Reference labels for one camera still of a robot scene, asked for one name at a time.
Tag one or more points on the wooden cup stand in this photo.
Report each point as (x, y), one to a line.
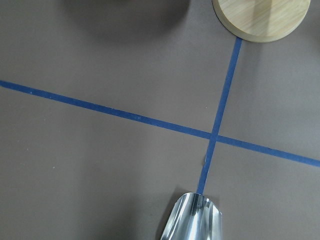
(261, 21)

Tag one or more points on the metal ice scoop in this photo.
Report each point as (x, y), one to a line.
(193, 217)

